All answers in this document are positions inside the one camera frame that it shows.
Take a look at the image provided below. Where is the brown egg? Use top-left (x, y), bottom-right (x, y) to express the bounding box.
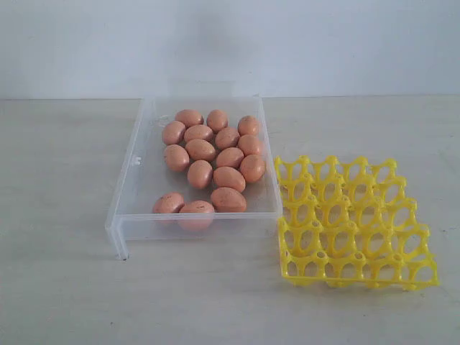
top-left (237, 134), bottom-right (263, 156)
top-left (185, 139), bottom-right (216, 162)
top-left (216, 147), bottom-right (244, 169)
top-left (213, 166), bottom-right (246, 193)
top-left (163, 144), bottom-right (190, 172)
top-left (183, 124), bottom-right (214, 142)
top-left (239, 155), bottom-right (265, 183)
top-left (175, 109), bottom-right (204, 128)
top-left (152, 192), bottom-right (185, 213)
top-left (187, 160), bottom-right (213, 189)
top-left (178, 200), bottom-right (215, 231)
top-left (215, 126), bottom-right (240, 150)
top-left (206, 109), bottom-right (228, 134)
top-left (162, 120), bottom-right (186, 145)
top-left (211, 187), bottom-right (247, 213)
top-left (237, 116), bottom-right (260, 137)

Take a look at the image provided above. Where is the clear plastic storage box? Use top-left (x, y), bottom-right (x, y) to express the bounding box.
top-left (106, 96), bottom-right (282, 260)

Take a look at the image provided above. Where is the yellow plastic egg tray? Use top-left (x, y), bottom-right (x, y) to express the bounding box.
top-left (275, 155), bottom-right (439, 290)

